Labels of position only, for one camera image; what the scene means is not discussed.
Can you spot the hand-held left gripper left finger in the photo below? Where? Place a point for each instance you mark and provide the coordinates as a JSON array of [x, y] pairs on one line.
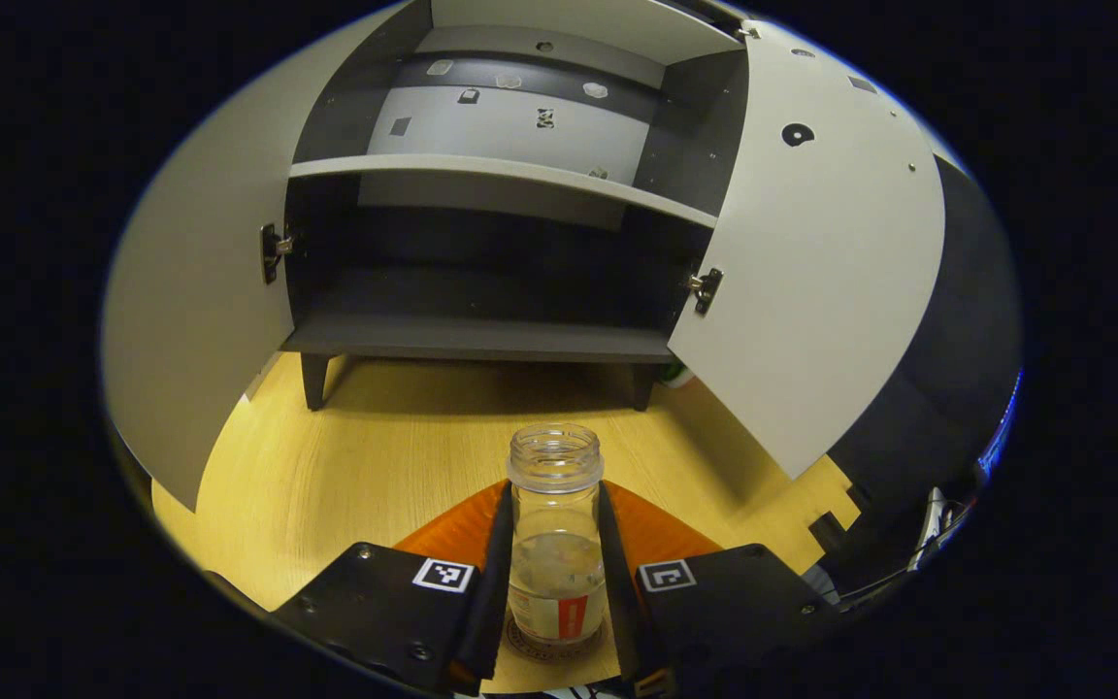
[[497, 592]]

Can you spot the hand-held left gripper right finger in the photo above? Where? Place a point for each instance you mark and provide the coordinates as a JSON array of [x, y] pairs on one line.
[[617, 602]]

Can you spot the clear glass bottle red label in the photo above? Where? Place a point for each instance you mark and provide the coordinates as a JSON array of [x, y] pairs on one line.
[[556, 544]]

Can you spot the white grey cabinet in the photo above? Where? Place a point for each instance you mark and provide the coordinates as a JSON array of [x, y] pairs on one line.
[[481, 340]]

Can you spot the white cabinet door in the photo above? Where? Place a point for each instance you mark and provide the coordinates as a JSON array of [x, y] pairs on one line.
[[811, 272], [200, 291]]

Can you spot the metal door hinge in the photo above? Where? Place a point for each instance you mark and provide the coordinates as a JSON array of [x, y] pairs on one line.
[[706, 289], [273, 250]]

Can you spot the white cabinet shelf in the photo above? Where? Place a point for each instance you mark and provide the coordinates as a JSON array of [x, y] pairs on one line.
[[481, 173]]

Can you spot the green white object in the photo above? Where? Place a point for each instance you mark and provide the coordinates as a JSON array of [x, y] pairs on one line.
[[677, 376]]

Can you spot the black backdrop cloth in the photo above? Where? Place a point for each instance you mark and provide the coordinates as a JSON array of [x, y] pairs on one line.
[[947, 340]]

